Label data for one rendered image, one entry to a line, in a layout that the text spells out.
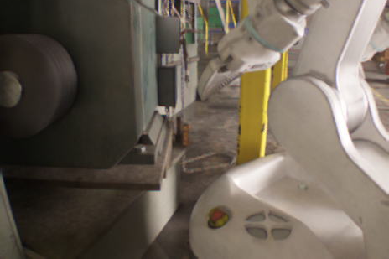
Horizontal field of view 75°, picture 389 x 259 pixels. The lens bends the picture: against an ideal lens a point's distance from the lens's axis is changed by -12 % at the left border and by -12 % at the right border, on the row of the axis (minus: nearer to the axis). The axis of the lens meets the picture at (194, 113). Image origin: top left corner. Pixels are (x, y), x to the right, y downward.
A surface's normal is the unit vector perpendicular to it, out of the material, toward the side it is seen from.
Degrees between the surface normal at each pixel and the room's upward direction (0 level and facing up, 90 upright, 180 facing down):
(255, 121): 90
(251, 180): 69
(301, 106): 90
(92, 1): 90
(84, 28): 90
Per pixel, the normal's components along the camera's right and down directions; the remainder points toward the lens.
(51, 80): 0.01, 0.27
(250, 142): -0.33, 0.26
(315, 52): -0.80, 0.16
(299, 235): 0.32, -0.71
